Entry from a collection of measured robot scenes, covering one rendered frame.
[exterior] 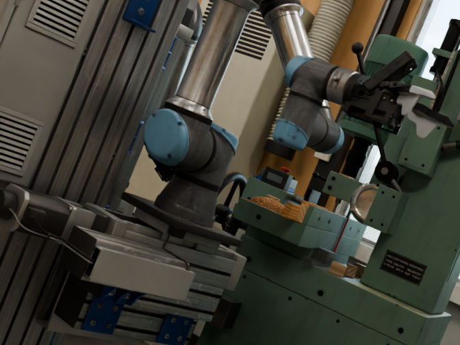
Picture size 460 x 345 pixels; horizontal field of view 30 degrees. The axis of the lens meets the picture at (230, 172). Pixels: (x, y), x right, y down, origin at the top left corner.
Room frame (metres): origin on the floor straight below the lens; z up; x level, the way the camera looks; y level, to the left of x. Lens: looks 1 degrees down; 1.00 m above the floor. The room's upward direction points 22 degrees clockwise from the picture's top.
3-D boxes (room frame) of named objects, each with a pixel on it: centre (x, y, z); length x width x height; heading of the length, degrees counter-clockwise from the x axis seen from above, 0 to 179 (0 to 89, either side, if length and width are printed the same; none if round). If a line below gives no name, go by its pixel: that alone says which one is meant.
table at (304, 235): (2.63, -0.23, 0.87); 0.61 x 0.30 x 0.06; 156
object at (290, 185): (2.66, -0.14, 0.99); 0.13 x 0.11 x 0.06; 156
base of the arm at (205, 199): (2.07, 0.07, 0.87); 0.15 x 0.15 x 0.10
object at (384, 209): (2.40, -0.44, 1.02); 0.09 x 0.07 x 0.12; 156
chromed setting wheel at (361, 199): (2.45, -0.41, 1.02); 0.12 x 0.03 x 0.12; 66
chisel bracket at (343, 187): (2.60, -0.36, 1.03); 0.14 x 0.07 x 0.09; 66
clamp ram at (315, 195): (2.62, -0.23, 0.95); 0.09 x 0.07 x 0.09; 156
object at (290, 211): (2.53, -0.30, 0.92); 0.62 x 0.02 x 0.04; 156
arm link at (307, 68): (1.81, -0.09, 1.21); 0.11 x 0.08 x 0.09; 58
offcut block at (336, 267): (2.42, -0.39, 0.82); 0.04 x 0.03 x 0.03; 72
